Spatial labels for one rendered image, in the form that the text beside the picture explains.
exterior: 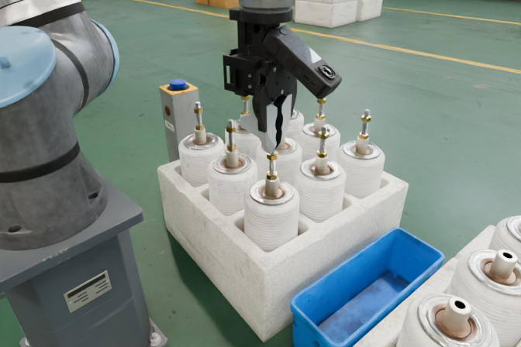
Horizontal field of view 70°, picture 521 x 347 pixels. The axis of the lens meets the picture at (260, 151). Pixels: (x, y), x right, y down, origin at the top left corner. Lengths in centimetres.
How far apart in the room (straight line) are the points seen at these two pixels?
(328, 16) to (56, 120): 298
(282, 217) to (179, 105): 42
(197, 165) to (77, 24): 35
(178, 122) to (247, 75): 42
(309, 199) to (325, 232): 7
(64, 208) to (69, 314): 15
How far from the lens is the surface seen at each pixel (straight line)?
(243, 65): 53
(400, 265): 86
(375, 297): 83
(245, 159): 72
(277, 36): 51
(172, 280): 85
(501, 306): 56
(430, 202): 113
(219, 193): 70
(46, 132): 48
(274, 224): 62
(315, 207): 70
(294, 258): 64
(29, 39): 49
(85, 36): 59
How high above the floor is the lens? 62
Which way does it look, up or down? 29 degrees down
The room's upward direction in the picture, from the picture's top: straight up
